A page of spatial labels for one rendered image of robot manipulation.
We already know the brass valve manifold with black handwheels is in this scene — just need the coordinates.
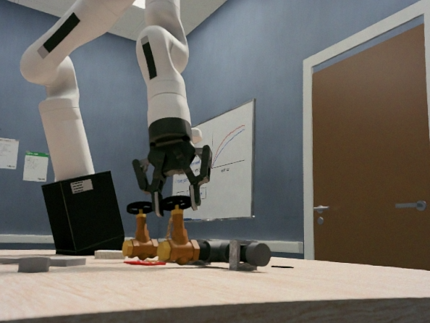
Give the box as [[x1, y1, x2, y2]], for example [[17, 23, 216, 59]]
[[122, 196, 271, 271]]

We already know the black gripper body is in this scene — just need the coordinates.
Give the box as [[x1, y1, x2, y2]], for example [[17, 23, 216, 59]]
[[148, 117, 196, 177]]

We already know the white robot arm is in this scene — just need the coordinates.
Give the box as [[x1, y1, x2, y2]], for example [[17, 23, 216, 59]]
[[20, 0, 190, 181]]

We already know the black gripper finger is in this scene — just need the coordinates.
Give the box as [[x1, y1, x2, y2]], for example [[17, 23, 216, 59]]
[[174, 145, 213, 211], [132, 151, 167, 217]]

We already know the red tag with gold chain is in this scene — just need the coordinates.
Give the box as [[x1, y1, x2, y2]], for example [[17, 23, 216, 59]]
[[124, 209, 184, 266]]

